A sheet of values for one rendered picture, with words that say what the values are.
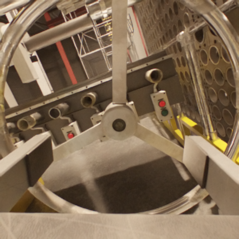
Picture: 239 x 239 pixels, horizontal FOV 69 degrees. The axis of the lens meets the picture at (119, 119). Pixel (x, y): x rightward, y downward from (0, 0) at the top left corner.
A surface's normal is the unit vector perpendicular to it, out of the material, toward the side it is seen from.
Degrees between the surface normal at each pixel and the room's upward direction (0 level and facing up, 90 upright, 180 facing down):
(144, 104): 90
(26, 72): 90
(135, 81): 90
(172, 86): 90
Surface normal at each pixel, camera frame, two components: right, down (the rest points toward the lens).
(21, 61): -0.01, 0.25
